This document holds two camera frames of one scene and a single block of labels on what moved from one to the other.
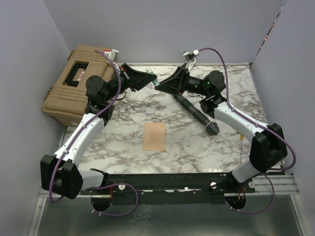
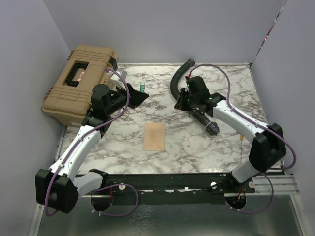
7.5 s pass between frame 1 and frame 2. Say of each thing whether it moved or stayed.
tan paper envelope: stayed
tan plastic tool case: stayed
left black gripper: moved
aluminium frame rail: stayed
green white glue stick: moved
